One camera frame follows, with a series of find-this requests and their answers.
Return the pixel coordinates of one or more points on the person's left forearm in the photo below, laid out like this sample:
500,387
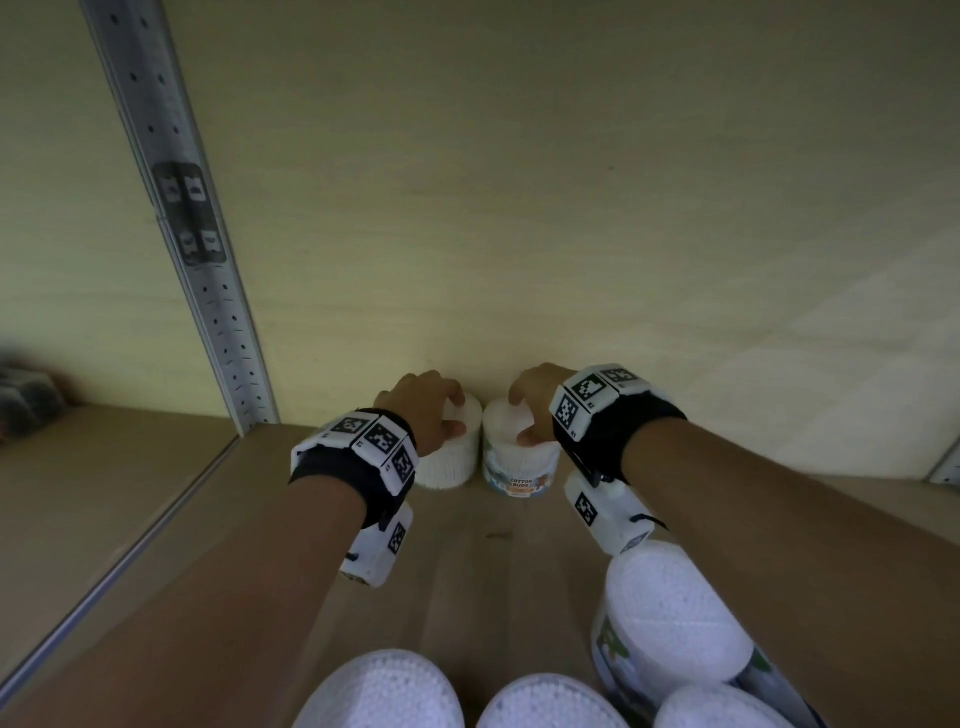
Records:
195,622

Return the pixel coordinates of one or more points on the cotton bud tub green label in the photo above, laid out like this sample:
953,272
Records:
667,622

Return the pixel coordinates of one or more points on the dark blurred packet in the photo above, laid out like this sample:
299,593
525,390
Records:
26,401

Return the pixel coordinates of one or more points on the person's right thumb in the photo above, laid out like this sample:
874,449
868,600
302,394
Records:
534,435

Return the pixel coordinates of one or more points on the person's left hand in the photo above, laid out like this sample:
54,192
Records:
416,409

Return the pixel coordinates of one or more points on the plain white cotton bud tub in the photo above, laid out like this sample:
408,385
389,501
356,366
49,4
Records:
454,461

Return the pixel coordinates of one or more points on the perforated metal shelf upright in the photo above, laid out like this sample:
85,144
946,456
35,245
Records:
187,225
947,465

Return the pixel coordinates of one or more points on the metal shelf edge strip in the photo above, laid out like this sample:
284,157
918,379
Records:
112,570

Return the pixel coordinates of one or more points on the person's right hand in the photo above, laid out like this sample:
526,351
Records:
541,394

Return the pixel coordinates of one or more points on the person's left thumb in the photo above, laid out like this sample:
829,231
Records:
450,431

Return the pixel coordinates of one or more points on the person's right forearm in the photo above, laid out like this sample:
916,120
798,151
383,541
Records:
795,555

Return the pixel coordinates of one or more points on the dark label sticker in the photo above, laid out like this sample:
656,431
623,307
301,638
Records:
191,214

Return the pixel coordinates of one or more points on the cotton bud tub orange label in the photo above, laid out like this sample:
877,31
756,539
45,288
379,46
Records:
517,465

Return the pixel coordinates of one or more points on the white marker wrist camera unit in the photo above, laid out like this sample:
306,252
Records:
600,420
375,450

